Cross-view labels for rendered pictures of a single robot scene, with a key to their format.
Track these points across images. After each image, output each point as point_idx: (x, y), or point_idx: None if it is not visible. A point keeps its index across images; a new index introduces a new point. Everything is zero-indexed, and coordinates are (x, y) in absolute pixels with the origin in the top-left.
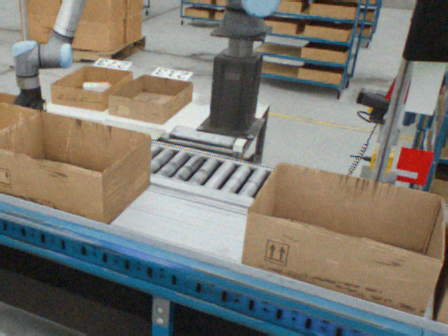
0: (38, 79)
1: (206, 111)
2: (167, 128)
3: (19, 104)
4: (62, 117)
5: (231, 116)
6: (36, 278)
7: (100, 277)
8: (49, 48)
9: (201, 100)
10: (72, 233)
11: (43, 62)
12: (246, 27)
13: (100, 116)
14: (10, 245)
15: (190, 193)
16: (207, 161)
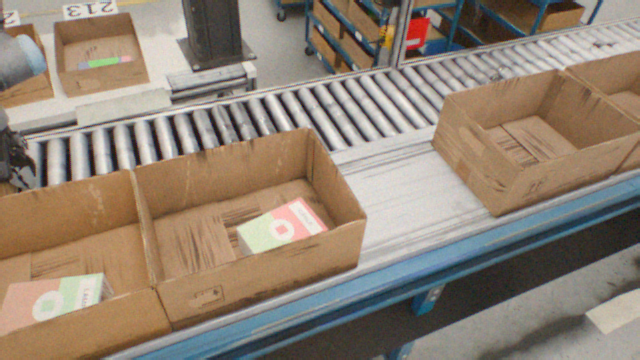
0: (3, 109)
1: (168, 42)
2: (161, 84)
3: (0, 161)
4: (172, 160)
5: (224, 42)
6: None
7: None
8: (2, 55)
9: (143, 29)
10: (354, 296)
11: (6, 81)
12: None
13: (61, 105)
14: (257, 356)
15: (351, 162)
16: (253, 105)
